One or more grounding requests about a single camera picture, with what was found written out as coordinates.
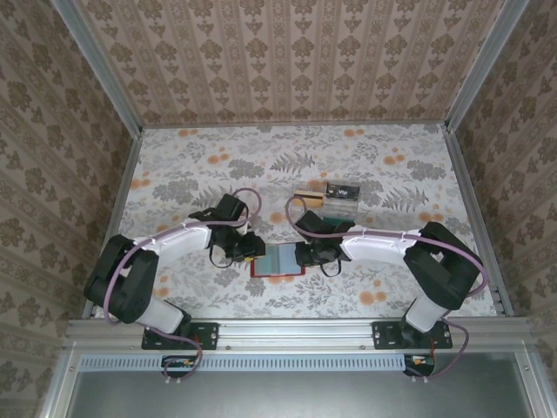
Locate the red leather card holder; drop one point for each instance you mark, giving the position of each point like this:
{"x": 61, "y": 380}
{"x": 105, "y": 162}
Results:
{"x": 278, "y": 261}

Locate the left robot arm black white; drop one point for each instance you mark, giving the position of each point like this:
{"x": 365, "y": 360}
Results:
{"x": 117, "y": 283}

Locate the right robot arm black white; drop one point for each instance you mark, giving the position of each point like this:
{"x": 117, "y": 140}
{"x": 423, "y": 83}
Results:
{"x": 444, "y": 270}

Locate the striped card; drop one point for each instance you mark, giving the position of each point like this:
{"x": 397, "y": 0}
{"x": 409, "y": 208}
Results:
{"x": 267, "y": 260}

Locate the light blue card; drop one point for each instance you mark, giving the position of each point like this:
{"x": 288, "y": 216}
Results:
{"x": 289, "y": 260}

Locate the clear acrylic card organizer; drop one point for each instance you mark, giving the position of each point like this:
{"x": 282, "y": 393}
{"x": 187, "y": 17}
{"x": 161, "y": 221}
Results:
{"x": 339, "y": 209}

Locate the gold card with magnetic stripe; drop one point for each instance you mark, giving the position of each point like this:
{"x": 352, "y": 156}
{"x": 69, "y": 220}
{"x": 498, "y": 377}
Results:
{"x": 311, "y": 200}

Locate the black VIP card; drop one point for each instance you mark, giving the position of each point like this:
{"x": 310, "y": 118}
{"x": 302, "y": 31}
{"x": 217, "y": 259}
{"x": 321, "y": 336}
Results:
{"x": 344, "y": 190}

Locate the aluminium back edge strip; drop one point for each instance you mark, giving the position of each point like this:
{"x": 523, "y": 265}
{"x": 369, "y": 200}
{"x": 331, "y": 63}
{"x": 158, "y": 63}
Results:
{"x": 296, "y": 125}

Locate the black connector box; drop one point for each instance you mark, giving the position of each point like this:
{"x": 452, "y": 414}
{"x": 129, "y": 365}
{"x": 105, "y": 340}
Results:
{"x": 178, "y": 368}
{"x": 424, "y": 368}

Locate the grey metal sheet panel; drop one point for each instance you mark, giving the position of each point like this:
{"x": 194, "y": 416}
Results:
{"x": 283, "y": 396}

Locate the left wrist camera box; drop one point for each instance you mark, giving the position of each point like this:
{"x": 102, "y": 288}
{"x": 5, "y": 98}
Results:
{"x": 244, "y": 226}

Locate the aluminium front frame rail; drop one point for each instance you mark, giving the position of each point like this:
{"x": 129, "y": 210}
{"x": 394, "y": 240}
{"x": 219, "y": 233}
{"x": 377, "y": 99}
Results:
{"x": 296, "y": 333}

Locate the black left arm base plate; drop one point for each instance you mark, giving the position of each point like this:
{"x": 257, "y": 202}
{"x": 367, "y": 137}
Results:
{"x": 204, "y": 335}

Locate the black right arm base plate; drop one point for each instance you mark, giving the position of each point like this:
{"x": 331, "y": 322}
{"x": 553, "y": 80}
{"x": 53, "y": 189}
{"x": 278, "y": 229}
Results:
{"x": 387, "y": 335}

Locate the aluminium side rail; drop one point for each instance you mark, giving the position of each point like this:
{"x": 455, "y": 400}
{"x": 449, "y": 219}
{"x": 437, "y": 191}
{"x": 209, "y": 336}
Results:
{"x": 125, "y": 174}
{"x": 463, "y": 174}

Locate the aluminium corner post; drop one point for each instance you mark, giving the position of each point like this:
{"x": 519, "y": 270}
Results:
{"x": 483, "y": 65}
{"x": 104, "y": 69}

